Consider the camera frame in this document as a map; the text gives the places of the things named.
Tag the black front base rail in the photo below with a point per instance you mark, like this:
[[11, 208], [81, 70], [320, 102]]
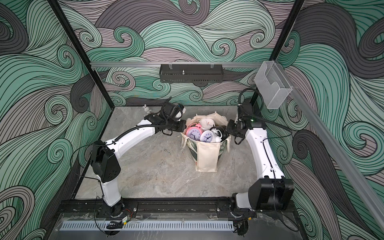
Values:
[[221, 207]]

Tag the black perforated wall shelf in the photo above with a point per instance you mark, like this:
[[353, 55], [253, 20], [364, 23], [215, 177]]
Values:
[[191, 73]]

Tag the pink twin-bell alarm clock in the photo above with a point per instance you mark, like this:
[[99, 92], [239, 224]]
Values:
[[194, 131]]

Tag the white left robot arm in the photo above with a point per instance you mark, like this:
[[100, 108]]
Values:
[[105, 155]]

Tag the cream floral canvas bag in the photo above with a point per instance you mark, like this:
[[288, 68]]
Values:
[[206, 155]]

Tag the white bunny figurine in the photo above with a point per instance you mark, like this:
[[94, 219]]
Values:
[[147, 109]]

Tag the clear plastic wall holder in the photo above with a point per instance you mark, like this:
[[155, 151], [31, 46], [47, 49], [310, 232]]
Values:
[[273, 84]]

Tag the aluminium back rail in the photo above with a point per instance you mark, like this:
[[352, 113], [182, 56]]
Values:
[[106, 64]]

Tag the light blue square clock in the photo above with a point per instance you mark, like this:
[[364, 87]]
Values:
[[207, 123]]

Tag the white slotted cable duct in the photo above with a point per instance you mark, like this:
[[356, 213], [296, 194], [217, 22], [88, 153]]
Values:
[[151, 226]]

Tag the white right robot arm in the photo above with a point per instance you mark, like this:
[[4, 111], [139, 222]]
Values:
[[271, 191]]

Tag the aluminium right rail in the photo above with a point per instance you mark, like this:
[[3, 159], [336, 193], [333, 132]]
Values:
[[307, 103]]

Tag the small white round clock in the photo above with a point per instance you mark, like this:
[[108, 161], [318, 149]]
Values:
[[211, 136]]

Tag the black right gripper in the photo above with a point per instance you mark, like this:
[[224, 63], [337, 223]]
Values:
[[229, 128]]

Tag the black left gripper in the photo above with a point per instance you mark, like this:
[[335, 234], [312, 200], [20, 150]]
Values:
[[182, 125]]

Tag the small black twin-bell clock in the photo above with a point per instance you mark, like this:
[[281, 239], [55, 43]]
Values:
[[221, 132]]

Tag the aluminium rail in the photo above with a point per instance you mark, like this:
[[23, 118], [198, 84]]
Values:
[[106, 64], [307, 103]]

